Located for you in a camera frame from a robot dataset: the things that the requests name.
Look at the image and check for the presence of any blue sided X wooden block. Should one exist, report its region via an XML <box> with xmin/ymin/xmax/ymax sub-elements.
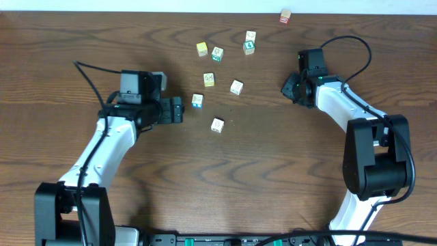
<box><xmin>191</xmin><ymin>94</ymin><xmax>203</xmax><ymax>108</ymax></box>

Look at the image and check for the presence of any yellow sided O wooden block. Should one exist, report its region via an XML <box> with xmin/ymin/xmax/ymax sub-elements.
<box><xmin>211</xmin><ymin>118</ymin><xmax>225</xmax><ymax>133</ymax></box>

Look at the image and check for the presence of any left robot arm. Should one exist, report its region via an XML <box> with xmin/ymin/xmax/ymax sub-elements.
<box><xmin>34</xmin><ymin>97</ymin><xmax>184</xmax><ymax>245</ymax></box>

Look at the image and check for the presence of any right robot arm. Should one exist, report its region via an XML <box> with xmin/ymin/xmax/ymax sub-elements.
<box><xmin>281</xmin><ymin>69</ymin><xmax>415</xmax><ymax>231</ymax></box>

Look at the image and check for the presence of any yellow K wooden block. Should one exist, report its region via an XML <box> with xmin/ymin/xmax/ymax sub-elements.
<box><xmin>203</xmin><ymin>72</ymin><xmax>215</xmax><ymax>87</ymax></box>

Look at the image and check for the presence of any plain white wooden block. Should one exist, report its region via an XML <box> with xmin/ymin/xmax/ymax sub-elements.
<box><xmin>230</xmin><ymin>80</ymin><xmax>244</xmax><ymax>95</ymax></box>

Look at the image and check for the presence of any green 4 wooden block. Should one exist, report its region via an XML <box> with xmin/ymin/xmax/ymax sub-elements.
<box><xmin>243</xmin><ymin>40</ymin><xmax>255</xmax><ymax>55</ymax></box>

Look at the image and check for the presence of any yellow top wooden block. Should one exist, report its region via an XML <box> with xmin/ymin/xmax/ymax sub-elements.
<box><xmin>196</xmin><ymin>42</ymin><xmax>208</xmax><ymax>57</ymax></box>

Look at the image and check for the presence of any green F wooden block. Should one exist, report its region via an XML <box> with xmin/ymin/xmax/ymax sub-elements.
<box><xmin>212</xmin><ymin>46</ymin><xmax>224</xmax><ymax>62</ymax></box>

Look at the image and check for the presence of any red sided wooden block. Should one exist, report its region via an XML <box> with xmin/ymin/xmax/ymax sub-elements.
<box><xmin>245</xmin><ymin>31</ymin><xmax>257</xmax><ymax>42</ymax></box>

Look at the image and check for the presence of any red block by wall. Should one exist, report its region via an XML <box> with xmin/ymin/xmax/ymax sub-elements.
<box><xmin>279</xmin><ymin>9</ymin><xmax>292</xmax><ymax>25</ymax></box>

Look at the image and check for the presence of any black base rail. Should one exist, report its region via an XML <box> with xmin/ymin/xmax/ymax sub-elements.
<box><xmin>114</xmin><ymin>225</ymin><xmax>404</xmax><ymax>246</ymax></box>

